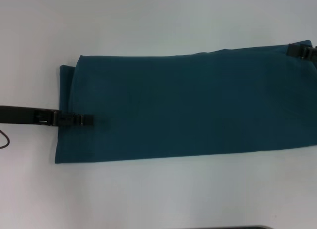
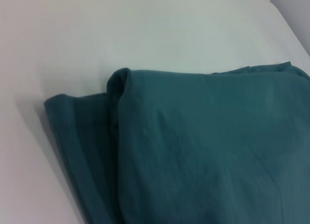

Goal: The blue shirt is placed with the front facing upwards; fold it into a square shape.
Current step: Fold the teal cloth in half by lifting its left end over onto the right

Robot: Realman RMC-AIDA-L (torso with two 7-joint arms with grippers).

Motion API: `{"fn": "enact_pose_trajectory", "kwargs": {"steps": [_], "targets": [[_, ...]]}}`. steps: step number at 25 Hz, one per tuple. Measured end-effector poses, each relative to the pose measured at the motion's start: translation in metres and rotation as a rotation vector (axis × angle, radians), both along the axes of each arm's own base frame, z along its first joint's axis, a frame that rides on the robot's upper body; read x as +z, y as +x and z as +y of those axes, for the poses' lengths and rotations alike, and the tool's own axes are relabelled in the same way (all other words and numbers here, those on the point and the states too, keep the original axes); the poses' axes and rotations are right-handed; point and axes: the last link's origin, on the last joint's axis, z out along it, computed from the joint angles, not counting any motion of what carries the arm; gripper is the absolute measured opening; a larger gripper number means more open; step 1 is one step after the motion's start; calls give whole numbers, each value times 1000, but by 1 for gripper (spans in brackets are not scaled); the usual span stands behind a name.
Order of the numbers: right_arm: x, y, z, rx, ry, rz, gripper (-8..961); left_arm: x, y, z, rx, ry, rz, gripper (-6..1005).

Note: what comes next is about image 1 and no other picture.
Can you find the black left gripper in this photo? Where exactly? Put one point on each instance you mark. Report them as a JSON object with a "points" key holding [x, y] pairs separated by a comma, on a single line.
{"points": [[24, 116]]}

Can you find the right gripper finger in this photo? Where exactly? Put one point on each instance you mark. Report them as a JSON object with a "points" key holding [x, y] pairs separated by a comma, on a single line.
{"points": [[301, 50]]}

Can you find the teal blue printed t-shirt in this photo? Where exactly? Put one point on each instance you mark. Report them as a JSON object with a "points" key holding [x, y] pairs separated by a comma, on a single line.
{"points": [[185, 102]]}

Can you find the dark grey flat panel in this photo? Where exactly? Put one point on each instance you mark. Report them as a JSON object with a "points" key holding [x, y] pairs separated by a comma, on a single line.
{"points": [[223, 227]]}

